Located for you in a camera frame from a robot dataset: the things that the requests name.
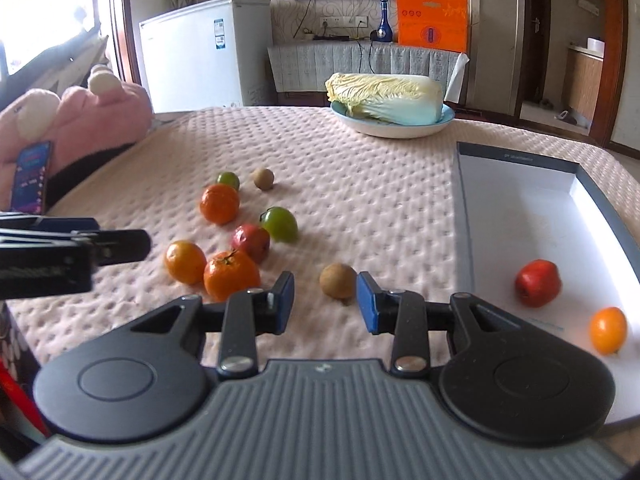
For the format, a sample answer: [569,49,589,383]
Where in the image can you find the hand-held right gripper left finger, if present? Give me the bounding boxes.
[131,271,296,380]

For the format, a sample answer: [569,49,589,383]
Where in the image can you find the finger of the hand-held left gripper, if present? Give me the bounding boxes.
[0,228,152,267]
[0,212,99,232]

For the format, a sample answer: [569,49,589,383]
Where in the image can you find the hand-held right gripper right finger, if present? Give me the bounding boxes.
[356,271,521,379]

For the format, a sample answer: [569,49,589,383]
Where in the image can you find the orange with stem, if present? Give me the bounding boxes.
[203,249,261,303]

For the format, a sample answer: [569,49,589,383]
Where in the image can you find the red apple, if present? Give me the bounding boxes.
[514,259,562,308]
[231,224,271,264]

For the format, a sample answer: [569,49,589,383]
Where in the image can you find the large green fruit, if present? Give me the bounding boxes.
[259,207,299,244]

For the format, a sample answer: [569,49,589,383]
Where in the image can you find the white box with dark rim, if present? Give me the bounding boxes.
[452,141,640,431]

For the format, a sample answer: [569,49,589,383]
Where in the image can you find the smartphone with colourful screen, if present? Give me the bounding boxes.
[10,140,54,214]

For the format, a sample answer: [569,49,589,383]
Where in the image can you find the pink plush toy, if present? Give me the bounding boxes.
[0,64,157,211]

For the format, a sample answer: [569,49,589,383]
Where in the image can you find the pale blue plate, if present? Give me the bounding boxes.
[330,100,457,140]

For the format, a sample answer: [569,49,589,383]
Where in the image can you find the white chest freezer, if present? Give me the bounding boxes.
[138,0,271,114]

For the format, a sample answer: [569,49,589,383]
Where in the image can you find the napa cabbage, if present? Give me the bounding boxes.
[325,72,446,126]

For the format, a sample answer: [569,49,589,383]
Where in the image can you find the cabinet with lace cloth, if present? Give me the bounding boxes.
[267,40,469,107]

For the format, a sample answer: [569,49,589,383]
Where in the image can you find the slippers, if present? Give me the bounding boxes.
[554,109,592,129]

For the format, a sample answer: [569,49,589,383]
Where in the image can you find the blue glass bottle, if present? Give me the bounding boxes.
[375,0,394,44]

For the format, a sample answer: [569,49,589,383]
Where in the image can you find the orange gift bag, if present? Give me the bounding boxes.
[395,0,470,54]

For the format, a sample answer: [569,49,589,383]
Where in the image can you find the wooden kitchen cabinet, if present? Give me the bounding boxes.
[566,42,607,122]

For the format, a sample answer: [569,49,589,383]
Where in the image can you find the dark wooden door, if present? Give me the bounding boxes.
[520,0,546,103]

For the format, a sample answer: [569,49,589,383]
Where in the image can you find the black cable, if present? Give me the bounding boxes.
[358,40,377,77]

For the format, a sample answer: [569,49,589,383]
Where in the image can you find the white wall socket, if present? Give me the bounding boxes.
[319,15,369,29]

